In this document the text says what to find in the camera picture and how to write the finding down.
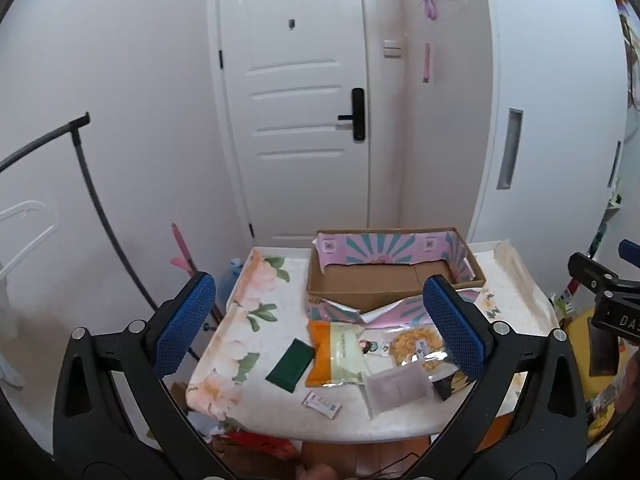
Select corn snack bag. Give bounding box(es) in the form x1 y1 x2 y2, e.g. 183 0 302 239
360 325 453 368

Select black door lock handle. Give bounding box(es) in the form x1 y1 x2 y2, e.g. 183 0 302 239
338 88 366 142

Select dark snack packet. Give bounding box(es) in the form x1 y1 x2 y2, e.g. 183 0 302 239
430 365 476 402

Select small white sachet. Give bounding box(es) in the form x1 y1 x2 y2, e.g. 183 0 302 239
302 392 342 419

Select cluttered shelf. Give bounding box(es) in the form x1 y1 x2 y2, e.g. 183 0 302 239
612 0 640 111

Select printed cardboard box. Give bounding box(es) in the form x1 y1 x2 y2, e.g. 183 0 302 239
305 226 487 328

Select white door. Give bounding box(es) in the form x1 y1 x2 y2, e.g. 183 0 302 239
215 0 373 248

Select white wardrobe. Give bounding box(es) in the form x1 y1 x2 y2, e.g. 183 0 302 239
467 0 631 261

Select green snack packet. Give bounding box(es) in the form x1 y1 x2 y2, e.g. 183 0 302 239
265 338 315 392

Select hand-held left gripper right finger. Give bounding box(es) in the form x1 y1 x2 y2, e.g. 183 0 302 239
400 274 588 480

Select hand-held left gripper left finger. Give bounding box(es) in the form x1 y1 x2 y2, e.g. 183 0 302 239
52 271 226 480

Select orange snack bag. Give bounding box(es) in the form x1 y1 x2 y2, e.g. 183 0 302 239
305 320 373 388

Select blue water bottle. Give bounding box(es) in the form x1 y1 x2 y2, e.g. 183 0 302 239
217 257 246 306

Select white clothes hanger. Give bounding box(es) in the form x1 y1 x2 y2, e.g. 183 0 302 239
0 200 61 281

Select translucent white packet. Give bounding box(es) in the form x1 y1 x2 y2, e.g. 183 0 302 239
362 362 433 421

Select black clothes rack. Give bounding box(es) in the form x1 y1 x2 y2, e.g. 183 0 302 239
0 112 161 311

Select red plastic bag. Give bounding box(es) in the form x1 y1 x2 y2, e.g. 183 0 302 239
220 430 296 461

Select recessed wardrobe handle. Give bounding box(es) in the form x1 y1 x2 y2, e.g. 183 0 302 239
497 108 523 191

